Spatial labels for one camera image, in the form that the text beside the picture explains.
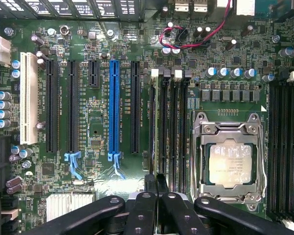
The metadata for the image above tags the white expansion slot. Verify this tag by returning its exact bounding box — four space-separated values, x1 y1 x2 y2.
20 51 39 145

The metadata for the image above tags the blue expansion slot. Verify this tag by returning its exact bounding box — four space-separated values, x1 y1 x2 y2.
107 60 126 181

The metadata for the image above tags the silver finned heatsink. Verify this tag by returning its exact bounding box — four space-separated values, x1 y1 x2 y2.
46 192 96 222

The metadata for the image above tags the long black expansion slot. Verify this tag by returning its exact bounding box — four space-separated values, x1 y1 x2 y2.
63 60 83 179
130 60 141 154
46 60 60 154

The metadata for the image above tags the black PC case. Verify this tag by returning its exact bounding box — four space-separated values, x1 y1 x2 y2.
0 0 147 23

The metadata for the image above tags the socket locking lever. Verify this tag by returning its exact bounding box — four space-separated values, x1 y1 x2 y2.
190 127 201 199
257 127 268 194

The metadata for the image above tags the short black expansion slot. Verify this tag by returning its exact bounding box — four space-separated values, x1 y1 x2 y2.
88 60 100 89

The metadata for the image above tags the metal CPU socket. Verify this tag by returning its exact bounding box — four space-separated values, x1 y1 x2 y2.
190 111 269 205

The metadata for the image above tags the green motherboard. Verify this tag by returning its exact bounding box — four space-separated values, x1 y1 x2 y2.
0 0 294 235

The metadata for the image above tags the red blue black wire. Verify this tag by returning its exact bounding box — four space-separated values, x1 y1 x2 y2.
158 0 233 49

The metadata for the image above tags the white power connector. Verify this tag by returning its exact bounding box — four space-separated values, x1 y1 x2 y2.
0 31 12 67

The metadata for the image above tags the silver CPU chip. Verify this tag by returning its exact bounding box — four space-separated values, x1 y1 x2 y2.
209 143 252 189

